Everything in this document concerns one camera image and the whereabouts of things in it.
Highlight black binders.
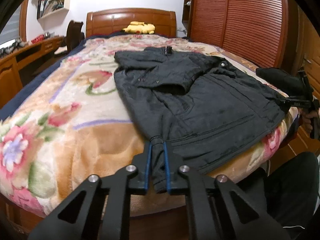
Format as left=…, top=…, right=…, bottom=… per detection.
left=37, top=0, right=47, bottom=18

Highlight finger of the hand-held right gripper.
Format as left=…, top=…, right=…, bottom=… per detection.
left=256, top=67, right=304, bottom=96
left=282, top=97, right=304, bottom=108

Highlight wooden desk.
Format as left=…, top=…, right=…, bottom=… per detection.
left=0, top=35, right=66, bottom=110

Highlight black jacket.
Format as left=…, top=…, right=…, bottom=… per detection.
left=114, top=46, right=292, bottom=194

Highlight row of books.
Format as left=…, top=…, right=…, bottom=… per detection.
left=46, top=0, right=65, bottom=12

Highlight floral blanket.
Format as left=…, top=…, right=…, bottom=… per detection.
left=0, top=34, right=300, bottom=218

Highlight wooden louvred wardrobe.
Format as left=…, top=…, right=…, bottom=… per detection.
left=182, top=0, right=320, bottom=100

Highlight person's right hand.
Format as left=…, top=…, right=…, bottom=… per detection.
left=302, top=110, right=319, bottom=135

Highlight grey window blind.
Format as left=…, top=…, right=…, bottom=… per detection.
left=0, top=17, right=20, bottom=48

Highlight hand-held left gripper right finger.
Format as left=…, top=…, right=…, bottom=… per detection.
left=162, top=141, right=292, bottom=240

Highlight dark brown chair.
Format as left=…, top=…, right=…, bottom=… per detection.
left=54, top=20, right=85, bottom=55

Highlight yellow plush toy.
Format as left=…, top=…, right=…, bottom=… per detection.
left=122, top=21, right=155, bottom=35

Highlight wooden window frame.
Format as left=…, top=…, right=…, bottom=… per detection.
left=19, top=0, right=30, bottom=42

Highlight person's leg dark trousers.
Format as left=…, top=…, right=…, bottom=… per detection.
left=262, top=151, right=320, bottom=230

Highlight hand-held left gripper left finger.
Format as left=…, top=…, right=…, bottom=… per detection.
left=27, top=141, right=153, bottom=240

